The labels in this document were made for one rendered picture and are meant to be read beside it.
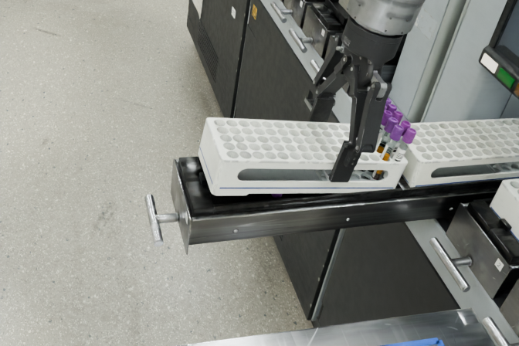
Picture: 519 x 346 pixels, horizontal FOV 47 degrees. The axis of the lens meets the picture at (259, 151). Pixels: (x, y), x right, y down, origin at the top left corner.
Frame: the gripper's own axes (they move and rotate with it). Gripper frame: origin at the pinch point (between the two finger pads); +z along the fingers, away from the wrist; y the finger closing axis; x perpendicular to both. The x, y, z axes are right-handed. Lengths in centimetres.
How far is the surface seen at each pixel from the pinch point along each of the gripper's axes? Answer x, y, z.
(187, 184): -20.5, 0.5, 7.3
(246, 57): 25, -100, 40
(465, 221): 21.3, 10.8, 5.6
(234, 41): 25, -115, 42
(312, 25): 21, -57, 7
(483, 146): 27.0, 1.4, -2.0
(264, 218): -10.2, 6.5, 8.3
